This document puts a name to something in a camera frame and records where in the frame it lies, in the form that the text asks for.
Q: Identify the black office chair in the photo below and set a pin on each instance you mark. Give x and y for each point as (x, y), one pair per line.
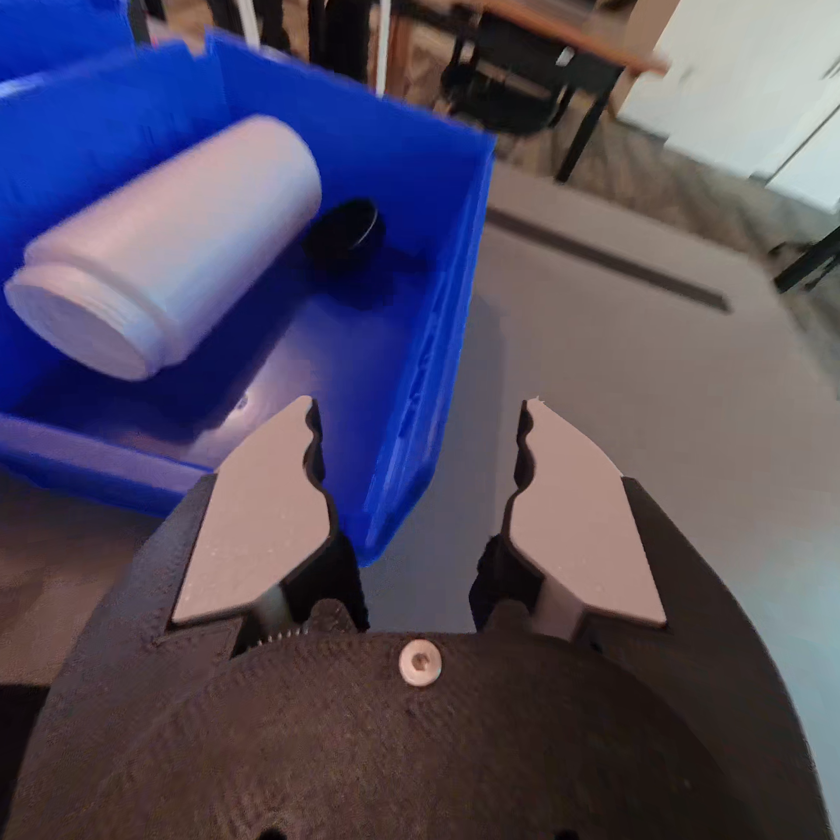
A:
(518, 85)

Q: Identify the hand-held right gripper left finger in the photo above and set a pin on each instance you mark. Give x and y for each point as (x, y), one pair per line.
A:
(256, 525)

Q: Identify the white plastic bottle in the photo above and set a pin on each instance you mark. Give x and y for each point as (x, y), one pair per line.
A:
(177, 243)

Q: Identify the blue plastic bin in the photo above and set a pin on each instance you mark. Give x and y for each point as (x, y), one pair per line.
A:
(394, 164)
(59, 33)

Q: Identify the black bottle lid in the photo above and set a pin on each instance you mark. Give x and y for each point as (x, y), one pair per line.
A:
(344, 233)

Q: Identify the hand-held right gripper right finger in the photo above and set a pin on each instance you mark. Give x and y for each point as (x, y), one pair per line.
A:
(577, 525)

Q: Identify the person's black trousers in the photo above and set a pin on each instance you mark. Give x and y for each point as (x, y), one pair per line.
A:
(19, 754)

